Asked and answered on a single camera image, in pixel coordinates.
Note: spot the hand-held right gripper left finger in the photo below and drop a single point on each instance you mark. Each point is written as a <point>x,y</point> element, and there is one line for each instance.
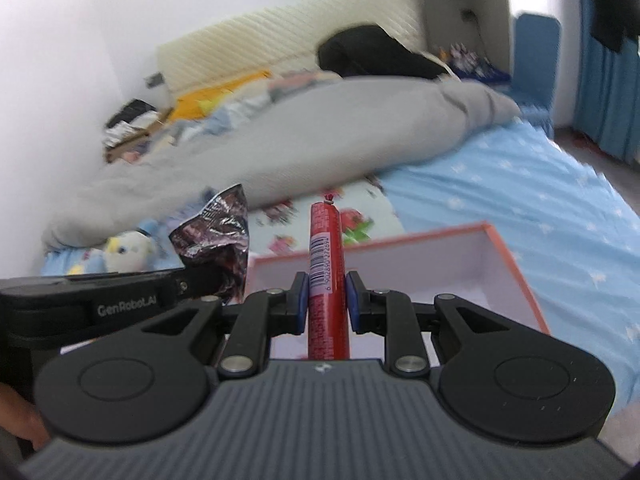
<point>299,305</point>

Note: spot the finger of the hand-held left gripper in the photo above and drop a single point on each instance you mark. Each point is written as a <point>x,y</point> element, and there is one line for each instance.
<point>197,285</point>

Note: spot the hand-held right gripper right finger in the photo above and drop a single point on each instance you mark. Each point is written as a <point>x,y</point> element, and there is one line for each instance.
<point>356,305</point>

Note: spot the dark shiny foil wrapper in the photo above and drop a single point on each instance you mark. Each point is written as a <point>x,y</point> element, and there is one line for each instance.
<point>215,240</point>

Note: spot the red sausage stick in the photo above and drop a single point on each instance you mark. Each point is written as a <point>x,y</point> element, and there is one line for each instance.
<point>325,260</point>

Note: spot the deep orange cardboard box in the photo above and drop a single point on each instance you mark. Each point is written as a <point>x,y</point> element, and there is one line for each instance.
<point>450,270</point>

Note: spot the person's left hand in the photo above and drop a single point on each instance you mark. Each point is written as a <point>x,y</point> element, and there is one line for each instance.
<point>22,420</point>

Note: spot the white and blue plush toy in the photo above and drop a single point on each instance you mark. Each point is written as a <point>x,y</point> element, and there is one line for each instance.
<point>125,252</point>

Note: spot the fruit printed mat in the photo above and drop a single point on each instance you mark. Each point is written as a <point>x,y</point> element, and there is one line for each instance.
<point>360,225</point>

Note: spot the brown cardboard box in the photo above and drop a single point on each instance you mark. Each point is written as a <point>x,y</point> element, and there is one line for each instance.
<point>135,142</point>

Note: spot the grey duvet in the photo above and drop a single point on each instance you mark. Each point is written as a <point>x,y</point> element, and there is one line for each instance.
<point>325,135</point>

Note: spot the black clothing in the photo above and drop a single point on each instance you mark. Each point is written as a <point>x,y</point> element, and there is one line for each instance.
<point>130,115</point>

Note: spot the blue star bedsheet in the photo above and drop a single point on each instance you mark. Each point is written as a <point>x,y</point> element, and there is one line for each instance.
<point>500,185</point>

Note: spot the yellow pillow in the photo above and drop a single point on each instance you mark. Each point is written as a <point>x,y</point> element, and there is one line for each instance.
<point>210,97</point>

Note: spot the patterned pale pillow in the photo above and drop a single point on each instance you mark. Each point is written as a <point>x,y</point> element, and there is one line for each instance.
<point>280,92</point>

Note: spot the black cloth heap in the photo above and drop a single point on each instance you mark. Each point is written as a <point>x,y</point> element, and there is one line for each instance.
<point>370,52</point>

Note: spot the cream quilted headboard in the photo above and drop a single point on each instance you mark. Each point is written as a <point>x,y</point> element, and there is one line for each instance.
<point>275,35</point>

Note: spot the blue chair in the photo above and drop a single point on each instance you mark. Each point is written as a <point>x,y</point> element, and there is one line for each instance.
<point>535,60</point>

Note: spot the blue curtain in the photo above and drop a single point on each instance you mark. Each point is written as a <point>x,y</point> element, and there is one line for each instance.
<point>610,90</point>

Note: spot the grey wall socket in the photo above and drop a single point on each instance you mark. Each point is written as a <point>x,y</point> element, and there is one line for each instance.
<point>154,81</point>

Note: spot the black wall outlet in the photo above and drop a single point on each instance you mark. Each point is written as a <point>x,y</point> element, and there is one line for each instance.
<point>468,15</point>

